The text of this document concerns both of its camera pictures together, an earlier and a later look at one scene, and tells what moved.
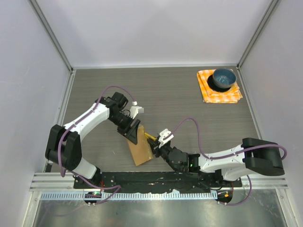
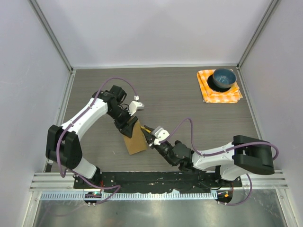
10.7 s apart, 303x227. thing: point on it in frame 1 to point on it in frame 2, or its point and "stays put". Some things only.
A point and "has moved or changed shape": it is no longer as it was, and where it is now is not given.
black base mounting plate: x=146 y=180 stays put
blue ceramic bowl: x=224 y=78 stays put
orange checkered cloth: x=231 y=96 stays put
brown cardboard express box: x=142 y=152 has moved or changed shape
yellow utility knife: x=150 y=137 has moved or changed shape
